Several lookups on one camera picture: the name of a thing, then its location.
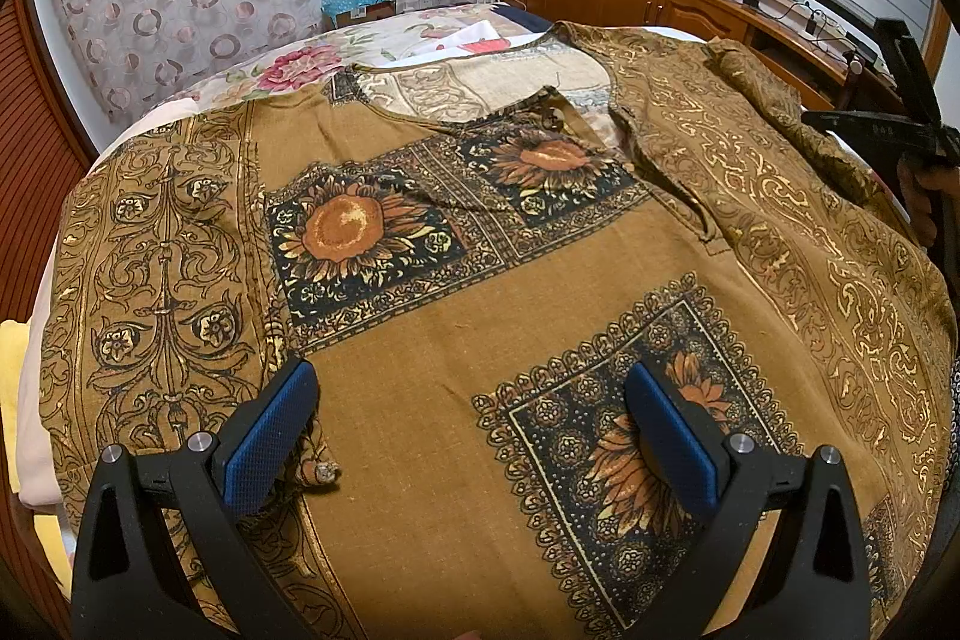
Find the person's right hand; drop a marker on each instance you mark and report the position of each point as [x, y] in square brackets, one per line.
[934, 190]

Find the floral rose quilt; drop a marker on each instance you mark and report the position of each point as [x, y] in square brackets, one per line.
[300, 63]

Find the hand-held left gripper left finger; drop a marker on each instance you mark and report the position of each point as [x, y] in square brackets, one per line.
[271, 434]

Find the cardboard box with blue bag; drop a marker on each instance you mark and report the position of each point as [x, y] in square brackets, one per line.
[358, 6]

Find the white red-flower bedsheet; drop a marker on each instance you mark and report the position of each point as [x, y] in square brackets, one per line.
[484, 36]

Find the louvered wooden door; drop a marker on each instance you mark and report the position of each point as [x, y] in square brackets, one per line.
[37, 160]

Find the brown patterned shirt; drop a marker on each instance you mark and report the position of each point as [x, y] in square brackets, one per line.
[487, 310]

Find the navy blue blanket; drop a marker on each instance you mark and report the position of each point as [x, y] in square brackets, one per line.
[521, 18]

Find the yellow cloth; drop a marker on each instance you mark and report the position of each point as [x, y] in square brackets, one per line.
[15, 385]

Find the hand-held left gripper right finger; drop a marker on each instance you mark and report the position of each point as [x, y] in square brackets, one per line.
[673, 437]

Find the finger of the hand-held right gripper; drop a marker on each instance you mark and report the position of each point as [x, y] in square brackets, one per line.
[904, 70]
[862, 121]

